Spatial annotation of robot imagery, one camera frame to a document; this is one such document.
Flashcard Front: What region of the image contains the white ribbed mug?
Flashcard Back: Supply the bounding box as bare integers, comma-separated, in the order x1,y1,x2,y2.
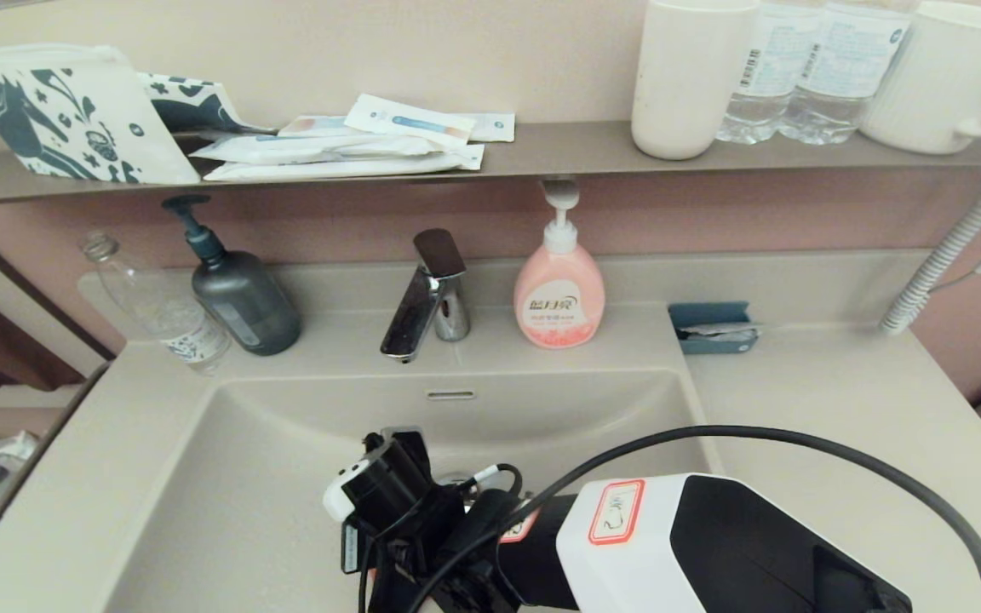
858,0,981,155

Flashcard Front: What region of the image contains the white plastic tumbler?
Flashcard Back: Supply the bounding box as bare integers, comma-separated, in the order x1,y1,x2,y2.
630,0,760,161

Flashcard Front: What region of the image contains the white sachet with blue stripe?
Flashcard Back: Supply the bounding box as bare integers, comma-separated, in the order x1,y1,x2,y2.
342,94,476,146

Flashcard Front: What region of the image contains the empty clear plastic bottle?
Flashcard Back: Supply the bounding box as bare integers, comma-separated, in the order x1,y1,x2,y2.
80,232,234,375

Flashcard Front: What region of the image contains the grey wall shelf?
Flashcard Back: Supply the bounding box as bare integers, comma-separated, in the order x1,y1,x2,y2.
0,120,981,209

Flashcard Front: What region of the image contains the clear labelled water bottle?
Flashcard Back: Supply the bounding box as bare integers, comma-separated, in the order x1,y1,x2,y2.
778,0,917,145
716,0,823,144

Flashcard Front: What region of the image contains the pink soap pump bottle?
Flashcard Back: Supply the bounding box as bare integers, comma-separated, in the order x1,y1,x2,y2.
513,179,606,350

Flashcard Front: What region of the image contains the large white blue-print pouch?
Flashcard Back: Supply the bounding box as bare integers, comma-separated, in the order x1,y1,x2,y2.
0,44,202,186

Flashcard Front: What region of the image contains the white coiled cord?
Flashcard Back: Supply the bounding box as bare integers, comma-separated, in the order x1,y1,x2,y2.
878,175,981,335

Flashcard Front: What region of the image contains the long white sachet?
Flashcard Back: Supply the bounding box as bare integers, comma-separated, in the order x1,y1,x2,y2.
191,133,449,164

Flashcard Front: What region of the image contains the black cable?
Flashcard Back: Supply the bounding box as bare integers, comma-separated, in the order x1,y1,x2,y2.
405,424,981,613

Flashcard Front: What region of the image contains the small white sachet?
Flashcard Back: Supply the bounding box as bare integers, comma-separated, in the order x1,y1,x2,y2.
456,112,515,142

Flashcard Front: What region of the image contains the dark grey pump bottle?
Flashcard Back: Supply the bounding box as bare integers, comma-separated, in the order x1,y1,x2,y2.
161,195,302,357

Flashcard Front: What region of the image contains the wide flat white sachet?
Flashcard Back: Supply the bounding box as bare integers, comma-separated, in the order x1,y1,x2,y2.
202,143,485,181

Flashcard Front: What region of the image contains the chrome faucet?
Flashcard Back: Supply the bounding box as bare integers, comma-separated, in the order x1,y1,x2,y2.
380,228,472,363

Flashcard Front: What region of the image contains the black and white wrist camera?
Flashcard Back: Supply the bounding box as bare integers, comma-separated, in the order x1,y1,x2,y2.
323,428,436,533

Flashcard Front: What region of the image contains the small blue-print pouch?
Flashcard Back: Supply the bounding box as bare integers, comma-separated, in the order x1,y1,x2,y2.
137,73,277,137

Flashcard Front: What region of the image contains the thin white wrapped item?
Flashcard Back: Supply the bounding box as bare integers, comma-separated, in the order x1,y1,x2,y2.
685,322,785,341

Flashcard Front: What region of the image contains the small blue tray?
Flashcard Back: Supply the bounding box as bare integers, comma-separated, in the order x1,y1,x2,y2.
668,301,759,355

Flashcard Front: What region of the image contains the beige sink basin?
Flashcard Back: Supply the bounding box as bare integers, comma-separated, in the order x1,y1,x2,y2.
103,368,768,613

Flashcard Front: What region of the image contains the peach and blue sachet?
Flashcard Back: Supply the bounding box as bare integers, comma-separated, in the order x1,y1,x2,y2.
278,115,364,138

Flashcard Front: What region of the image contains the brown hanging towel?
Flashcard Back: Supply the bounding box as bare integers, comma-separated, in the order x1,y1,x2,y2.
0,298,87,392

